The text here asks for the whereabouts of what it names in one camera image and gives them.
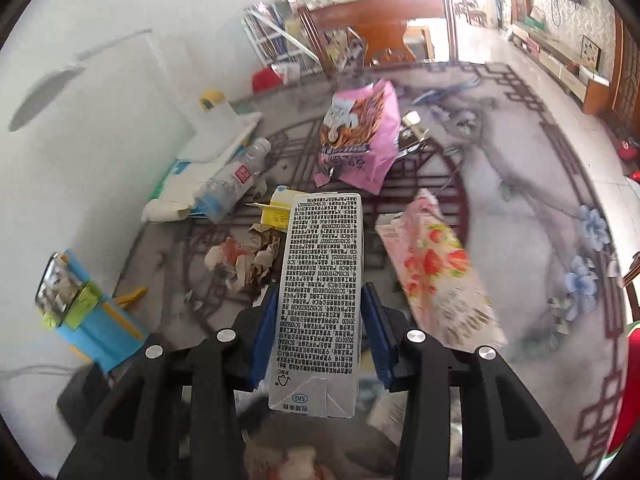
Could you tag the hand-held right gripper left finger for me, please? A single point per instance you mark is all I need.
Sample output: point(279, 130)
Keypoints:
point(264, 340)

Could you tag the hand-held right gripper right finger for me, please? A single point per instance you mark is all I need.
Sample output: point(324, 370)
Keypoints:
point(376, 340)

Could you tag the grey printed drink carton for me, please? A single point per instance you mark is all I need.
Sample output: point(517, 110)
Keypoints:
point(320, 285)

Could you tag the pale plastic bag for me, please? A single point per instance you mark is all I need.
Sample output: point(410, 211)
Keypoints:
point(305, 455)

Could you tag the clear plastic bottle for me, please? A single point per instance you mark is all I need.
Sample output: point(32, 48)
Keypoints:
point(235, 177)

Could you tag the crumpled paper wrapper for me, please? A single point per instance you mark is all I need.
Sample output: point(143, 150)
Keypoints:
point(245, 257)

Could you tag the strawberry print carton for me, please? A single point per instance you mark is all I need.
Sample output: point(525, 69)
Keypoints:
point(435, 265)

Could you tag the yellow flattened carton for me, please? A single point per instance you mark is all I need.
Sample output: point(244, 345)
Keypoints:
point(275, 215)

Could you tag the yellow plastic clip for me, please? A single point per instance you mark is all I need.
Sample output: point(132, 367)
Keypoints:
point(131, 296)

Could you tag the blue toy stand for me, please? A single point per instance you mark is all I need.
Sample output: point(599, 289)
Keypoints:
point(107, 332)

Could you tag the stack of white books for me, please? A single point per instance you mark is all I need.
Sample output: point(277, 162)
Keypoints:
point(185, 182)

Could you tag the pink snack bag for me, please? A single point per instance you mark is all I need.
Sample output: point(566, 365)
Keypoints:
point(357, 130)

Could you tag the smartphone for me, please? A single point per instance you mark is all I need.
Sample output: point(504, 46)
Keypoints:
point(57, 287)

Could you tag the yellow tape roll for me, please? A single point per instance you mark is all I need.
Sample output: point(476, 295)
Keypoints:
point(211, 100)

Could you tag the blue silver wrapper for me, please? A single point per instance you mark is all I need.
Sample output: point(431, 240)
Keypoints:
point(440, 94)

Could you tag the red bag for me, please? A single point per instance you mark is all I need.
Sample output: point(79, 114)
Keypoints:
point(265, 80)

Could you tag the red round object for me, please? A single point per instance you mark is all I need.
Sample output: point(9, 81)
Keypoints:
point(630, 410)

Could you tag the white magazine rack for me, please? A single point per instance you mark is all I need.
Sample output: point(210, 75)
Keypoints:
point(272, 35)

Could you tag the wooden chair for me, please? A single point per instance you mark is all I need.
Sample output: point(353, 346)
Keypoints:
point(380, 20)

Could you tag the white desk lamp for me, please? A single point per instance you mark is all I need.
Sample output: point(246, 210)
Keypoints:
point(45, 95)

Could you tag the long low cabinet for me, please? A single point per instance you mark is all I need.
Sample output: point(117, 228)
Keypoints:
point(565, 67)

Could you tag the small picture frame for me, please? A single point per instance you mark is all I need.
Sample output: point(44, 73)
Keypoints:
point(590, 51)

